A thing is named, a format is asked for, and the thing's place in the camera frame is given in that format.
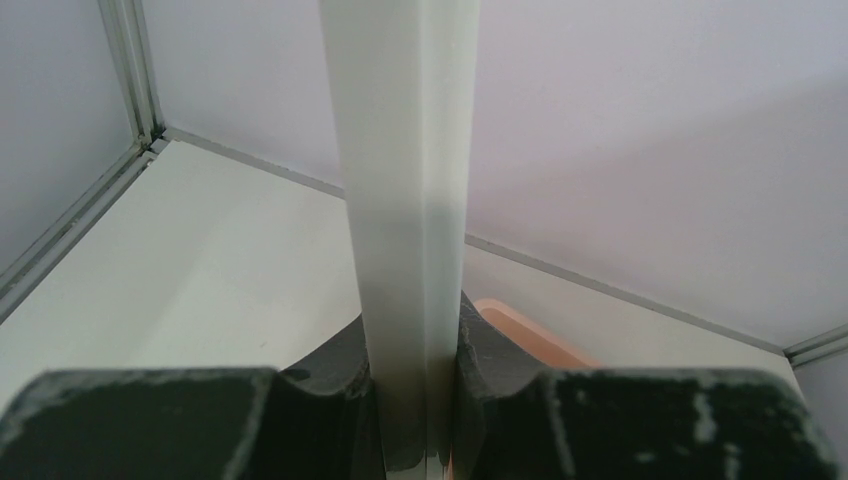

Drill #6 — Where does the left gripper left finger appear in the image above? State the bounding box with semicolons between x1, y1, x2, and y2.
1;320;385;479

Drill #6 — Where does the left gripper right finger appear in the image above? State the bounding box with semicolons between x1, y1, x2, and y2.
452;299;842;479

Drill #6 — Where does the pink plastic bin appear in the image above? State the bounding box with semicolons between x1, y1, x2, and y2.
474;299;601;369

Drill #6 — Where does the white plastic bin lid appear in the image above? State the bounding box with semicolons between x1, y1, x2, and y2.
320;1;481;479

